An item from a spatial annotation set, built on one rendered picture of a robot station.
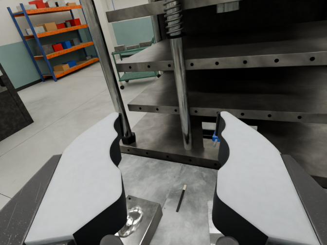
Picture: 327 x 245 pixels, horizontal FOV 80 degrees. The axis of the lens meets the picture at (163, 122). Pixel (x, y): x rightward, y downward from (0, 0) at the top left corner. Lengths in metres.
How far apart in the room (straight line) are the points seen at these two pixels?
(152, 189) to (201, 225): 0.28
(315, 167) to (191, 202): 0.59
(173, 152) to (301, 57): 0.74
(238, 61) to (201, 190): 0.58
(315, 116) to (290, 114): 0.09
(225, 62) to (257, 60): 0.13
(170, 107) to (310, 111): 0.64
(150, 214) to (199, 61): 0.68
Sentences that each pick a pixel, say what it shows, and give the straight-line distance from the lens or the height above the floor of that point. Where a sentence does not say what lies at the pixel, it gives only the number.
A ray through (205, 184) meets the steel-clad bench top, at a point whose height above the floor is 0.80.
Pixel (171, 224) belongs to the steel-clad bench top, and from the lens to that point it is 0.85.
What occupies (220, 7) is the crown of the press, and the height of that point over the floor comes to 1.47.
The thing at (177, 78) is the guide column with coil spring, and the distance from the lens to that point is 0.96.
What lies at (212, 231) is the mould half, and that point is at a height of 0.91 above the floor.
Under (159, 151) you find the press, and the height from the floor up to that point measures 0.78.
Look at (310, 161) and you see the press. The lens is 1.17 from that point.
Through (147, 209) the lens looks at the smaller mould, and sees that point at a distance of 0.82.
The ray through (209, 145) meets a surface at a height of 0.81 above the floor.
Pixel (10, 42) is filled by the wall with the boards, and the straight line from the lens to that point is 7.70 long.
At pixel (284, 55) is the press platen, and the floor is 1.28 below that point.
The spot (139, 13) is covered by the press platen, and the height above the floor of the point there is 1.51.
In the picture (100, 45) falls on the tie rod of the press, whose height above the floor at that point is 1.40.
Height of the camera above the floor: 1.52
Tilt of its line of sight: 30 degrees down
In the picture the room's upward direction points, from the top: 11 degrees counter-clockwise
